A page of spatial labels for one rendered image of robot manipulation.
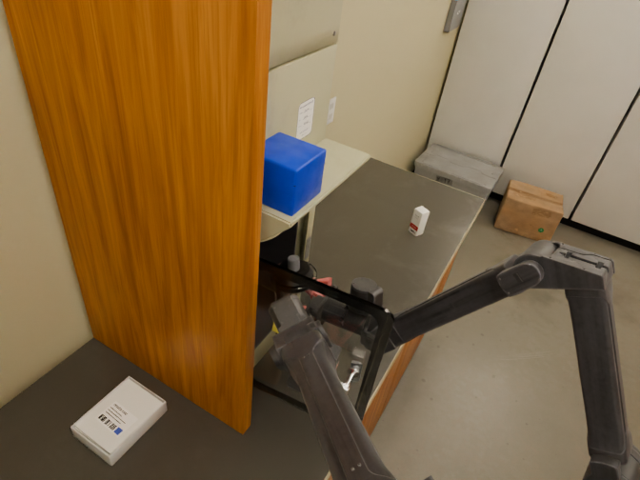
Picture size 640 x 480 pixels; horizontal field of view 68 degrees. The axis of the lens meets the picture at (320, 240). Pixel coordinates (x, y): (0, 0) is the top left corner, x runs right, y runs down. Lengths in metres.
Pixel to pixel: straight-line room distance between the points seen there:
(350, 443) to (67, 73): 0.70
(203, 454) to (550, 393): 2.03
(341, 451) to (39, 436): 0.89
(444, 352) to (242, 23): 2.33
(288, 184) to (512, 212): 3.07
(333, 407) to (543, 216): 3.31
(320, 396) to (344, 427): 0.06
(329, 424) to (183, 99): 0.46
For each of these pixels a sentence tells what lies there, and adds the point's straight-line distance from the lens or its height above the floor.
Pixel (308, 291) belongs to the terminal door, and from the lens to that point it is 0.88.
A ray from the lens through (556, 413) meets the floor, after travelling 2.76.
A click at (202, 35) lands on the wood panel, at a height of 1.80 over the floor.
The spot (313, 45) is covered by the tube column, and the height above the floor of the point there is 1.73.
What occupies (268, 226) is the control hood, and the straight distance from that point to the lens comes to 0.82.
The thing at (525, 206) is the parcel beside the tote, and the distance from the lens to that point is 3.71.
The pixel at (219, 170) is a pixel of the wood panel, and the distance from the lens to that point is 0.71.
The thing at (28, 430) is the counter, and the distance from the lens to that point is 1.28.
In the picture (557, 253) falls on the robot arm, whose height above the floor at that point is 1.55.
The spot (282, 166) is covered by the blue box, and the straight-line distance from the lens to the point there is 0.76.
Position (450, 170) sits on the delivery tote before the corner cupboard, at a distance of 3.71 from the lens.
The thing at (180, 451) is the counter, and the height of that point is 0.94.
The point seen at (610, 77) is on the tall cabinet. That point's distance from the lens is 3.76.
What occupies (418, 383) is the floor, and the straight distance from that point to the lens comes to 2.54.
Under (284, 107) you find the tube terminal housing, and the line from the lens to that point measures 0.88.
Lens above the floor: 1.97
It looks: 38 degrees down
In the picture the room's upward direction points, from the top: 9 degrees clockwise
